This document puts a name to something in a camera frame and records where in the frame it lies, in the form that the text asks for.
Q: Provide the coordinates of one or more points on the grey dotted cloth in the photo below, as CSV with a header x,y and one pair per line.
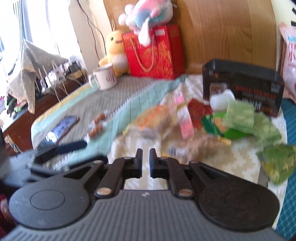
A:
x,y
33,63

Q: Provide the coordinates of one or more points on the blue checked mat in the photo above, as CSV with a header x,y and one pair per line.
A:
x,y
286,222

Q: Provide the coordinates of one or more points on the pink fried twist snack bag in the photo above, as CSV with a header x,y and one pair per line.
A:
x,y
288,70

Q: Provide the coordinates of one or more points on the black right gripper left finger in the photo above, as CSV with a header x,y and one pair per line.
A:
x,y
103,180

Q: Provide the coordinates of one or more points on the black printed storage box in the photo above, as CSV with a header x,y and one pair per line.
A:
x,y
260,86

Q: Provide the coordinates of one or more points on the yellow duck plush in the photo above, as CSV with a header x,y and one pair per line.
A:
x,y
115,53

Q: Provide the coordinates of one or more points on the teal grey striped blanket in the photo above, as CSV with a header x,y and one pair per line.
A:
x,y
123,103

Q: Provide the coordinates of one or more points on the black smartphone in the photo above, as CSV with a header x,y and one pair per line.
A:
x,y
59,131

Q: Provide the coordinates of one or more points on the white ceramic mug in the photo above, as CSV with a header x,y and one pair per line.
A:
x,y
103,78

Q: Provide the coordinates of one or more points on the pink striped snack packet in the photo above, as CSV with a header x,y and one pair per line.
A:
x,y
183,115

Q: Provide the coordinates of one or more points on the red snack packet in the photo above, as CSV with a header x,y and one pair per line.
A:
x,y
197,111

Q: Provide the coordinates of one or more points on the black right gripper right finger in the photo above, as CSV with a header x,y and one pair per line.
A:
x,y
184,181

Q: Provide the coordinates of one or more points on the brown wrapped candies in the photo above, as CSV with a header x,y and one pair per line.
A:
x,y
97,125

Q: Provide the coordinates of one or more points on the green yellow snack bag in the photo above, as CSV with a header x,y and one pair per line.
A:
x,y
278,162

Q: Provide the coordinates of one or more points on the wooden headboard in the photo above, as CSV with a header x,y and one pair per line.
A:
x,y
240,31

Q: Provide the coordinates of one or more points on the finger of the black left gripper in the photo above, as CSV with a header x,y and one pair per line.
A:
x,y
47,153

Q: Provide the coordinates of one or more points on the white plastic jelly cup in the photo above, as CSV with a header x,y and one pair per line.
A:
x,y
220,102

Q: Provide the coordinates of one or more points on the clear yellow snack packet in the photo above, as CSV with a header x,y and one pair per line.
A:
x,y
155,122

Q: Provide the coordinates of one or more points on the red gift bag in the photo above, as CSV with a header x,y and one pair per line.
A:
x,y
162,59

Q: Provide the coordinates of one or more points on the pastel plush toy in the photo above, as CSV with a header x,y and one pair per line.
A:
x,y
145,15

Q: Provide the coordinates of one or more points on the light green leaf snack packet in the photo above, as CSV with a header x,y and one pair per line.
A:
x,y
240,116

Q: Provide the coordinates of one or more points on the dark wooden side table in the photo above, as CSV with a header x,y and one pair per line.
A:
x,y
17,130

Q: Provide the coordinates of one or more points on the dark green snack bar packet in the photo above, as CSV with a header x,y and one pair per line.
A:
x,y
214,124

